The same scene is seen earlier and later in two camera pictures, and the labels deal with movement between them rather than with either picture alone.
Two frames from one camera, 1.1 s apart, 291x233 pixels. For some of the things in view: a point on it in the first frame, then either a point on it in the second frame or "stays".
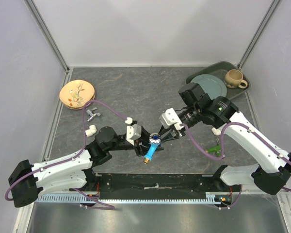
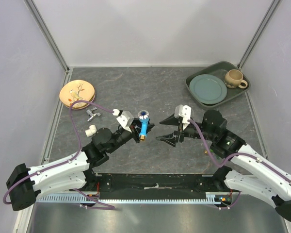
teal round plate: x=214 y=85 stays
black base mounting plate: x=156 y=186 stays
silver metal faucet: x=89 y=112 stays
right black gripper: x=173 y=134 -> x=171 y=139
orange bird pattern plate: x=74 y=93 stays
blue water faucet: x=154 y=140 -> x=143 y=115
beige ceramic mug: x=233 y=79 stays
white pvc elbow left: x=92 y=130 stays
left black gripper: x=141 y=145 -> x=135 y=126
